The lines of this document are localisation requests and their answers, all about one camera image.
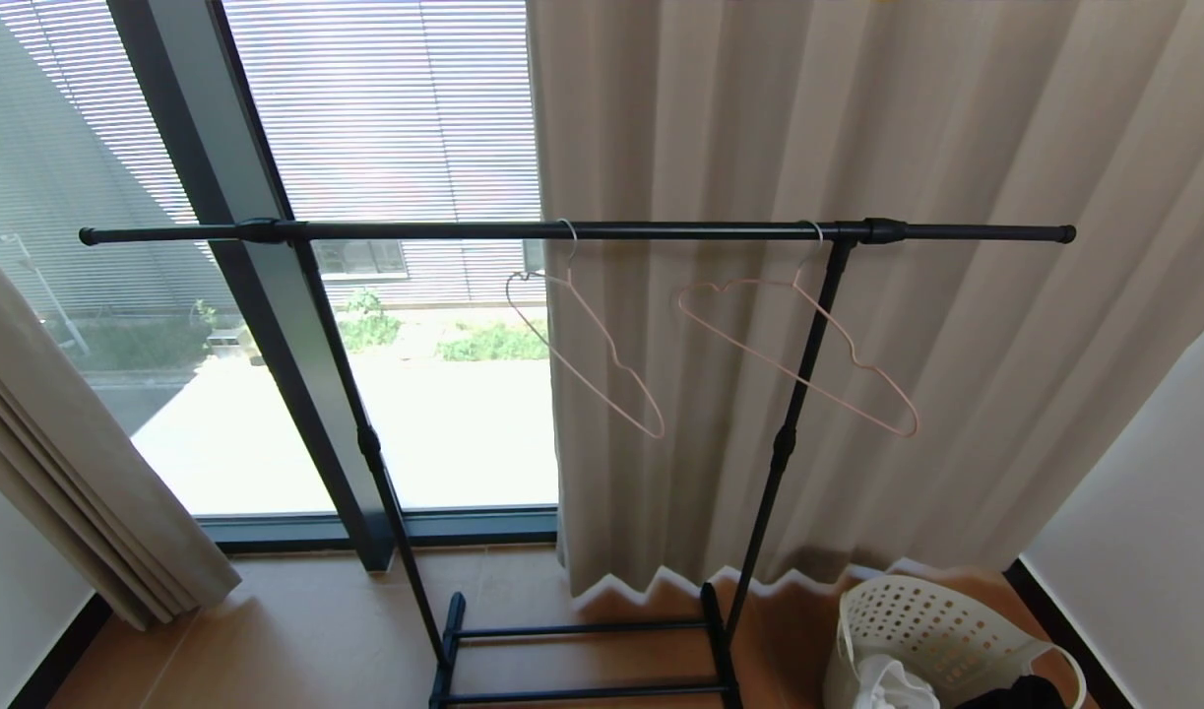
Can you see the black clothes rack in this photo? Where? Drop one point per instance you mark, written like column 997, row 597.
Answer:
column 661, row 230

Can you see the window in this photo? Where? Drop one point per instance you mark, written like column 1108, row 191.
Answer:
column 414, row 118

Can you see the pink clothes hanger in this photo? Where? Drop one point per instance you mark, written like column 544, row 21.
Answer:
column 571, row 246
column 819, row 236

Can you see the black garment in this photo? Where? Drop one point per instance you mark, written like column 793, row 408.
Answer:
column 1015, row 694

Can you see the beige curtain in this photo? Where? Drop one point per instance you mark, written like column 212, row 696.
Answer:
column 857, row 118
column 60, row 473

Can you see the white laundry basket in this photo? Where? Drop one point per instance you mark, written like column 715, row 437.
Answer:
column 917, row 620

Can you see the white t-shirt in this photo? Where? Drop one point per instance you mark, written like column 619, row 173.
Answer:
column 892, row 684

